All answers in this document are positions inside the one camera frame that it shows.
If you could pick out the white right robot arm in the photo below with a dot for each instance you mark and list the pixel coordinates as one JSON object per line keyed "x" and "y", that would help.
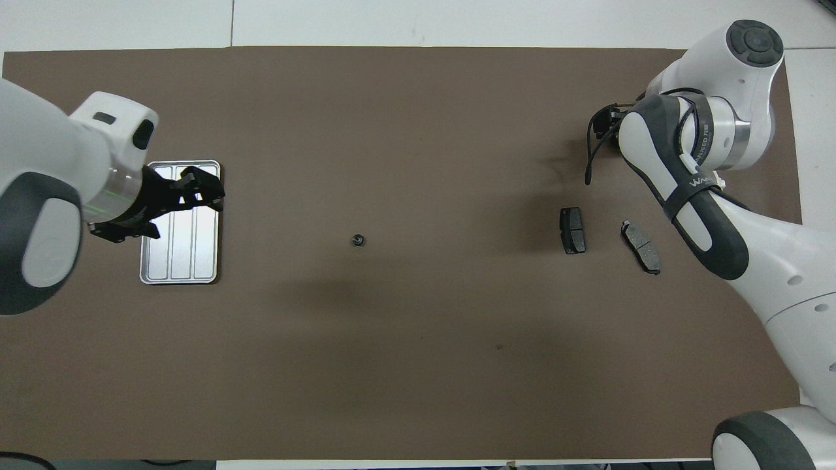
{"x": 784, "y": 274}

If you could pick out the dark rectangular brake pad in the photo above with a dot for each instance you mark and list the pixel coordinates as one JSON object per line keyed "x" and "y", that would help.
{"x": 573, "y": 230}

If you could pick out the dark brake pad with ears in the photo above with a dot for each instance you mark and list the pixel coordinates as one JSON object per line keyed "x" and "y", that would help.
{"x": 641, "y": 247}

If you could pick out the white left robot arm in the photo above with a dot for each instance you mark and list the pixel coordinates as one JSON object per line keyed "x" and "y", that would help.
{"x": 46, "y": 163}

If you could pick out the brown table mat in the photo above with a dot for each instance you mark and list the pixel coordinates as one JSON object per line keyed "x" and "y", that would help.
{"x": 418, "y": 130}

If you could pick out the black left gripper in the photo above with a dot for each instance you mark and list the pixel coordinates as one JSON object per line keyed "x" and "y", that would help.
{"x": 153, "y": 199}

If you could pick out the silver metal tray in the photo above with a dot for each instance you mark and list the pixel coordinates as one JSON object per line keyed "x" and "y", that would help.
{"x": 196, "y": 251}

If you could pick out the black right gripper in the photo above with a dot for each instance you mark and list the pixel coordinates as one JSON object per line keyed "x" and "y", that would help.
{"x": 604, "y": 121}

